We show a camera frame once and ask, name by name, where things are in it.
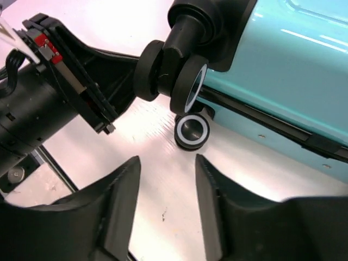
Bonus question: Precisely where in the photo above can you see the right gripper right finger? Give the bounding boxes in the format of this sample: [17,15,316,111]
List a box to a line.
[195,154,347,260]

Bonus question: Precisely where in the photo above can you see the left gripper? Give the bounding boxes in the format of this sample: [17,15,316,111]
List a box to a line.
[1,13,139,173]

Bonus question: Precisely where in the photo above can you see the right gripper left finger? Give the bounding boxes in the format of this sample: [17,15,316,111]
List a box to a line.
[1,156,141,260]

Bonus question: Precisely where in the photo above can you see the pink and teal suitcase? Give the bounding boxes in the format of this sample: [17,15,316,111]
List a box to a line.
[134,1,347,182]

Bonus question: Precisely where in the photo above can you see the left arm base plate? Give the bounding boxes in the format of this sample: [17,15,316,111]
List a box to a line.
[1,147,78,201]

